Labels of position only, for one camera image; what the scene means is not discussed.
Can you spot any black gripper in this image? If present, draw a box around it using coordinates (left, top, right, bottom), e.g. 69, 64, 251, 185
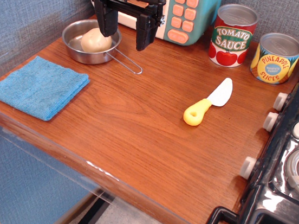
92, 0, 166, 51

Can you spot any blue cloth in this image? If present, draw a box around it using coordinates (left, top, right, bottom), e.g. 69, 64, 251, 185
0, 56, 89, 121

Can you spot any toy potato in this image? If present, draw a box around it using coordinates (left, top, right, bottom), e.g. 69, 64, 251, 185
80, 28, 112, 53

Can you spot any small steel pan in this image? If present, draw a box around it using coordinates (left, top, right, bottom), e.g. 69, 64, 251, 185
62, 19, 143, 75

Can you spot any teal toy microwave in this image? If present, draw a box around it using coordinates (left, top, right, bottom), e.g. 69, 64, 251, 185
91, 0, 221, 46

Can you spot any tomato sauce can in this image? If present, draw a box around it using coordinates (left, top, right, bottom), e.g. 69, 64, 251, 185
208, 4, 259, 68

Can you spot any pineapple slices can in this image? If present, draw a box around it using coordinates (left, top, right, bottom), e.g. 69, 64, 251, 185
250, 32, 299, 85

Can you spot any yellow handled toy knife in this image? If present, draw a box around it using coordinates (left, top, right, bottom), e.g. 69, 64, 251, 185
183, 78, 233, 126

